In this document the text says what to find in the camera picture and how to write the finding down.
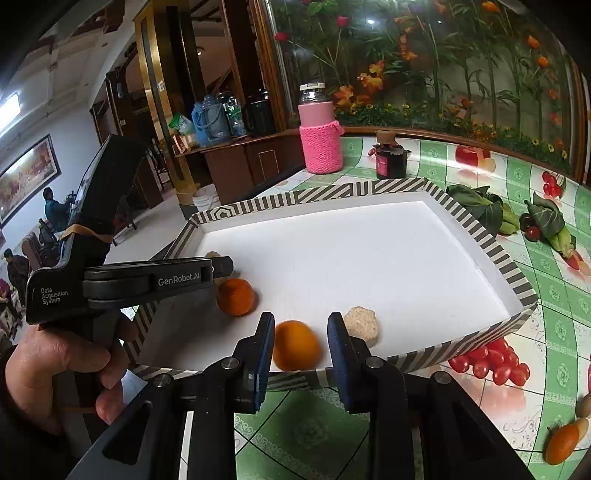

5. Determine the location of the small orange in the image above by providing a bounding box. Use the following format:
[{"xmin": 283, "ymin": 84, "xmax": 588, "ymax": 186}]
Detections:
[{"xmin": 216, "ymin": 278, "xmax": 256, "ymax": 317}]

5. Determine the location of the large orange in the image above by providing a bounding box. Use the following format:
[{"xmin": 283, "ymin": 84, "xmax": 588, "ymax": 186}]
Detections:
[{"xmin": 273, "ymin": 320, "xmax": 322, "ymax": 371}]

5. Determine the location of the brown kiwi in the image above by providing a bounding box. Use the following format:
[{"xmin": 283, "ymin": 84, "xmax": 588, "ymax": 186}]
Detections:
[{"xmin": 576, "ymin": 393, "xmax": 591, "ymax": 418}]

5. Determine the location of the small tangerine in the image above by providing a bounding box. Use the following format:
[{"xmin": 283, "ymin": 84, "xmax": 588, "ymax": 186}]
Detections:
[{"xmin": 544, "ymin": 423, "xmax": 579, "ymax": 466}]

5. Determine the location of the person's left hand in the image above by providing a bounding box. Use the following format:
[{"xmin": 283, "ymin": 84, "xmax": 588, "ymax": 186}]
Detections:
[{"xmin": 5, "ymin": 325, "xmax": 129, "ymax": 431}]

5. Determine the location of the wooden side cabinet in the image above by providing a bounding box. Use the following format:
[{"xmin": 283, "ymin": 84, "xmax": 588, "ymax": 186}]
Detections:
[{"xmin": 176, "ymin": 129, "xmax": 304, "ymax": 204}]

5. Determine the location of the white tray striped rim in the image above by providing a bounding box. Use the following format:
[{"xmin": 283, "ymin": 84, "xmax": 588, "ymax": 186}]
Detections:
[{"xmin": 125, "ymin": 178, "xmax": 538, "ymax": 379}]

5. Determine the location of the blue water jug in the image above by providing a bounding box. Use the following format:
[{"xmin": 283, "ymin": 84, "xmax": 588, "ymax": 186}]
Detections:
[{"xmin": 191, "ymin": 94, "xmax": 231, "ymax": 147}]

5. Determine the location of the pink knitted sleeve bottle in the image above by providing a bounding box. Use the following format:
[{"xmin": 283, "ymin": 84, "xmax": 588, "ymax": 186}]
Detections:
[{"xmin": 298, "ymin": 82, "xmax": 344, "ymax": 175}]

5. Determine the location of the small dark jar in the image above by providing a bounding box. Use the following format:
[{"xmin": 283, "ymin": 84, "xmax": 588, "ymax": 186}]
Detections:
[{"xmin": 374, "ymin": 130, "xmax": 411, "ymax": 180}]

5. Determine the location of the green leafy vegetable left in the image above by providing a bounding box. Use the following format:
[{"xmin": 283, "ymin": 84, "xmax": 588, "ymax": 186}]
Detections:
[{"xmin": 446, "ymin": 184, "xmax": 520, "ymax": 237}]

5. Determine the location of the green leafy vegetable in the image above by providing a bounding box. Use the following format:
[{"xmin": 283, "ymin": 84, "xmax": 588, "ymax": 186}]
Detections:
[
  {"xmin": 446, "ymin": 184, "xmax": 520, "ymax": 237},
  {"xmin": 524, "ymin": 193, "xmax": 576, "ymax": 259}
]

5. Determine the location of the dark red cherry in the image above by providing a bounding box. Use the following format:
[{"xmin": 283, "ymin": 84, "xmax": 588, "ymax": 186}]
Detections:
[{"xmin": 525, "ymin": 225, "xmax": 541, "ymax": 242}]

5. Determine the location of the green leafy vegetable right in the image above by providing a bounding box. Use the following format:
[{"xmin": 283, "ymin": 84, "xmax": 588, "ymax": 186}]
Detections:
[{"xmin": 524, "ymin": 193, "xmax": 576, "ymax": 259}]

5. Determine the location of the framed wall painting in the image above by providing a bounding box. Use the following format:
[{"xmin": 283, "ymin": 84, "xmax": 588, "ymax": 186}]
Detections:
[{"xmin": 0, "ymin": 134, "xmax": 61, "ymax": 226}]

